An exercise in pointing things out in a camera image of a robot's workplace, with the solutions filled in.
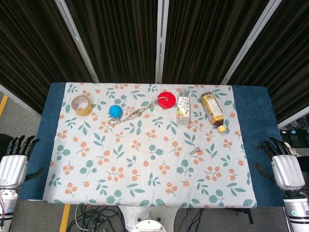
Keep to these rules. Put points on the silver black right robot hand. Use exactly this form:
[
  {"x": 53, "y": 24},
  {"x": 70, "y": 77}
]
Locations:
[{"x": 287, "y": 169}]

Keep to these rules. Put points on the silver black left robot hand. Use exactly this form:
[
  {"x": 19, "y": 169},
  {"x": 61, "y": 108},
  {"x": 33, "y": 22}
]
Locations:
[{"x": 12, "y": 166}]

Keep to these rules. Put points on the small metal bolt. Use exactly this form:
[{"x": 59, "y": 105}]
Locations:
[{"x": 194, "y": 151}]

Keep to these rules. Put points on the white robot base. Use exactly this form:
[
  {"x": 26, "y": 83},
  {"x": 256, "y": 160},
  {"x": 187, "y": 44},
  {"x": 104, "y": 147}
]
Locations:
[{"x": 149, "y": 217}]

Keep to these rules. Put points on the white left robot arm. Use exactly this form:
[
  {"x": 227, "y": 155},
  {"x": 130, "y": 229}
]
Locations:
[{"x": 7, "y": 205}]

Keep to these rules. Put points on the white sneaker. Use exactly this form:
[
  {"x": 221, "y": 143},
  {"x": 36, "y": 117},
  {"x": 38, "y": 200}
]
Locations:
[{"x": 292, "y": 149}]

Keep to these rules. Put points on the black power strip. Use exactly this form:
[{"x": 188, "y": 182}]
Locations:
[{"x": 294, "y": 132}]

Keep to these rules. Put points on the yellow floor tape strip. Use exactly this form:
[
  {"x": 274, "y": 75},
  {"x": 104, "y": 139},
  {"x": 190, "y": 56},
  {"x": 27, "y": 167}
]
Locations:
[
  {"x": 3, "y": 104},
  {"x": 64, "y": 217}
]

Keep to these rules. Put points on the blue table cover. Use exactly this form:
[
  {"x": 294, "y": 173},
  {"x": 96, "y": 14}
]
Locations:
[{"x": 251, "y": 116}]

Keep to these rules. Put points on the brown packing tape roll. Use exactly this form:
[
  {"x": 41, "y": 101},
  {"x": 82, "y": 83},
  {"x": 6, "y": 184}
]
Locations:
[{"x": 84, "y": 111}]

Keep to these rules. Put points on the yellow label tea bottle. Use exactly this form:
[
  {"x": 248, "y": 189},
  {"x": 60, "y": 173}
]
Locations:
[{"x": 212, "y": 108}]

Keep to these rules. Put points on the dark brown pleated curtain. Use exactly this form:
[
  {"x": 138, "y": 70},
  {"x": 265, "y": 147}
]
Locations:
[
  {"x": 120, "y": 41},
  {"x": 205, "y": 41},
  {"x": 31, "y": 48},
  {"x": 285, "y": 60}
]

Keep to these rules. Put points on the blue ball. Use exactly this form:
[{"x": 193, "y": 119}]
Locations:
[{"x": 116, "y": 111}]

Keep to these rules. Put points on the clear plastic bottle floral label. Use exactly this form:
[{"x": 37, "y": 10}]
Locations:
[{"x": 184, "y": 108}]

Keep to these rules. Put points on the floral patterned tablecloth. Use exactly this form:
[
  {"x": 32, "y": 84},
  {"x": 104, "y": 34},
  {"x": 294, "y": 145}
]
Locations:
[{"x": 144, "y": 169}]

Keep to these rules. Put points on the red round disc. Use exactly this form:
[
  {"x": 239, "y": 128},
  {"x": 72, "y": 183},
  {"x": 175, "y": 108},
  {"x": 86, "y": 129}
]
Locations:
[{"x": 167, "y": 102}]

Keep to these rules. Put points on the grey metal partition post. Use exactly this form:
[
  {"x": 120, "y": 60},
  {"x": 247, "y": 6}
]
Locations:
[
  {"x": 251, "y": 41},
  {"x": 161, "y": 41},
  {"x": 77, "y": 41}
]

